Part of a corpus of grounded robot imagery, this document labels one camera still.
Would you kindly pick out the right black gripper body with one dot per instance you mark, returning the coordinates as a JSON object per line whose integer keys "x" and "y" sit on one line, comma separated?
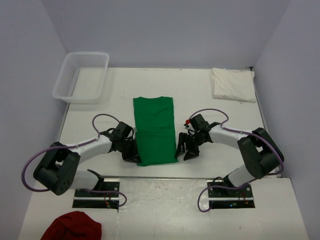
{"x": 197, "y": 139}

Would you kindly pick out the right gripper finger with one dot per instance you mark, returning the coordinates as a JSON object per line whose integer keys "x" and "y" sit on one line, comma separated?
{"x": 181, "y": 145}
{"x": 191, "y": 155}

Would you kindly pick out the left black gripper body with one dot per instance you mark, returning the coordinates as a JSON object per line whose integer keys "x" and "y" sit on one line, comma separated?
{"x": 127, "y": 148}

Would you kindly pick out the green t shirt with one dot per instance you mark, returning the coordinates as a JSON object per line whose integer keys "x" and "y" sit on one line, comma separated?
{"x": 155, "y": 130}

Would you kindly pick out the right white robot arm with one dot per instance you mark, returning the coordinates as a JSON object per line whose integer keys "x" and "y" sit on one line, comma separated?
{"x": 259, "y": 152}

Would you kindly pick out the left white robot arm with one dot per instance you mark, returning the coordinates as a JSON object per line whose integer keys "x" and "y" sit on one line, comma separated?
{"x": 58, "y": 169}

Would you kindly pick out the folded white t shirt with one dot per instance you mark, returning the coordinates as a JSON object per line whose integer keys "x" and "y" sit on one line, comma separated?
{"x": 230, "y": 84}

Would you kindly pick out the white plastic basket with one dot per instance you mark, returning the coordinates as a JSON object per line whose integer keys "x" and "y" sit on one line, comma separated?
{"x": 81, "y": 77}

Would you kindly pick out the red t shirt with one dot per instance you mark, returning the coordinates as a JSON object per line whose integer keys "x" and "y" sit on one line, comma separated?
{"x": 74, "y": 225}

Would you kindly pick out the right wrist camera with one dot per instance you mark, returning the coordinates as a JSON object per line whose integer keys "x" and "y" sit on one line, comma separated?
{"x": 187, "y": 124}

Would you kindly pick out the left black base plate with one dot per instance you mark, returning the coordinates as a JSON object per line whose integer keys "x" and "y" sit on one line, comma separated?
{"x": 91, "y": 200}

